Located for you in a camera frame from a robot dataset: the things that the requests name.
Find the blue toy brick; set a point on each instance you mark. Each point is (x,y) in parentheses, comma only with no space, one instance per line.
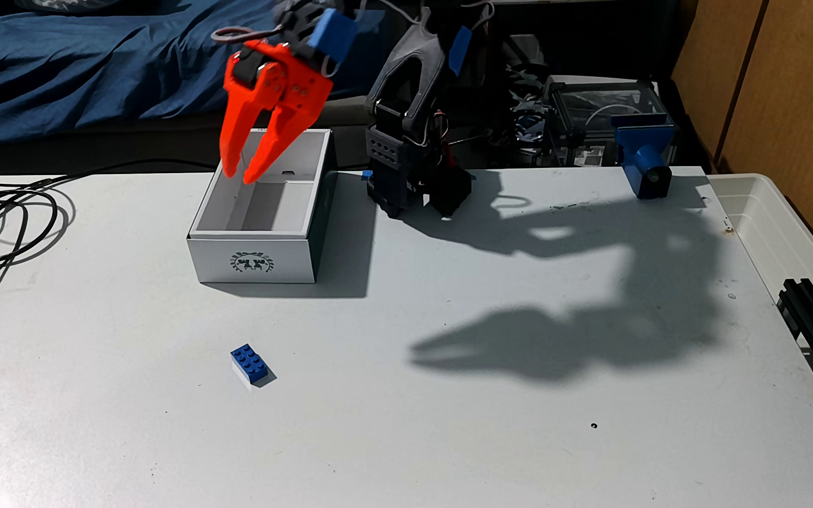
(250,362)

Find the white cardboard box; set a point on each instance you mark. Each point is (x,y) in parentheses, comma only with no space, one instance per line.
(251,261)

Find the grey bed base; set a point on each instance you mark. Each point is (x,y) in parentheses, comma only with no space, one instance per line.
(166,134)

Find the blue bed sheet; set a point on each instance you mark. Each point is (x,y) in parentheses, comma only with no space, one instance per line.
(96,63)

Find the grey patterned pillow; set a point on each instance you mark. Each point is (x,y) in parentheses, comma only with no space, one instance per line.
(61,4)

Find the white plastic bin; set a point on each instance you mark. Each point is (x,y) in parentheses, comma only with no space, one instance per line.
(752,204)

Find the wooden wardrobe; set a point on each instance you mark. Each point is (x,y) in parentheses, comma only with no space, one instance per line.
(787,84)

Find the clear enclosure black frame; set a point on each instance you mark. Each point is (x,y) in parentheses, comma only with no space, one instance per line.
(590,106)

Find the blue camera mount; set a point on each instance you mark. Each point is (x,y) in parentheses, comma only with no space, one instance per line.
(643,152)

